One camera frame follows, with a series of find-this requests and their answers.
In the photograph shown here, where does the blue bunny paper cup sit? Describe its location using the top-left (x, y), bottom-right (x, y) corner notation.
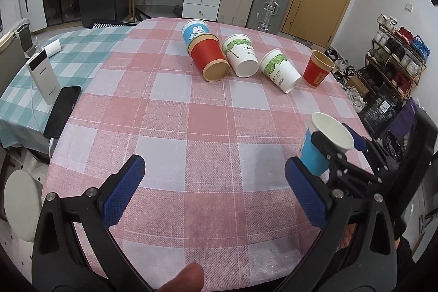
top-left (301, 112), bottom-right (354, 176)

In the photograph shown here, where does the upright red paper cup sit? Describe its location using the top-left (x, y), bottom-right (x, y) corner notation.
top-left (303, 50), bottom-right (335, 87)

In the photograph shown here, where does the white green paper cup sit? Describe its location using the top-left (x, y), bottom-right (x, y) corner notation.
top-left (222, 34), bottom-right (259, 78)
top-left (259, 48), bottom-right (301, 94)

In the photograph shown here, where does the lying red paper cup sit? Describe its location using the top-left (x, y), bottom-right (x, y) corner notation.
top-left (187, 33), bottom-right (230, 82)

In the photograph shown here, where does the lying blue bunny cup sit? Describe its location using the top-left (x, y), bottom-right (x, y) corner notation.
top-left (181, 19), bottom-right (210, 45)

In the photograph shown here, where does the person's right hand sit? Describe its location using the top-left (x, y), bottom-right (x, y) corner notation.
top-left (339, 224), bottom-right (356, 249)

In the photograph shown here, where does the person's left hand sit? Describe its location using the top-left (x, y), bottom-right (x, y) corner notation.
top-left (157, 262), bottom-right (204, 292)

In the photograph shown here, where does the white round stool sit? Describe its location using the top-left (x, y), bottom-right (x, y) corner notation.
top-left (3, 170), bottom-right (42, 242)

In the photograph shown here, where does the shoe rack with shoes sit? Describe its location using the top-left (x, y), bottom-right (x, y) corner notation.
top-left (357, 14), bottom-right (431, 104)

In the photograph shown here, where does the teal checkered tablecloth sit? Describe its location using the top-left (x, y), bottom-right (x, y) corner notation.
top-left (0, 26), bottom-right (133, 154)

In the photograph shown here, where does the black smartphone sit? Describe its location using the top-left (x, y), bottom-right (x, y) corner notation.
top-left (43, 86), bottom-right (82, 139)

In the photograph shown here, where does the pink checkered tablecloth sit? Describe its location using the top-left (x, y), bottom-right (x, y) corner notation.
top-left (44, 18), bottom-right (365, 291)

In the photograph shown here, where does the white power bank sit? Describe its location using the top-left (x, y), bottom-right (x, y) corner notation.
top-left (25, 50), bottom-right (61, 105)

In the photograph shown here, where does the silver grey suitcase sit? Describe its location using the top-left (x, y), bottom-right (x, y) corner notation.
top-left (246, 0), bottom-right (290, 35)

